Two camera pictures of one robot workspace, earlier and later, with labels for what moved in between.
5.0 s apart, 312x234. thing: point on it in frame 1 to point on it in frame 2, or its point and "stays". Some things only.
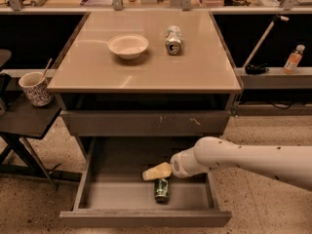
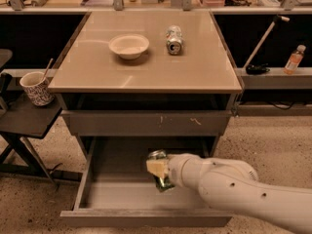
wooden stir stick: (47, 66) stays
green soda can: (161, 190) to (166, 183)
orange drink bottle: (293, 59) stays
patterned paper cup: (37, 88) stays
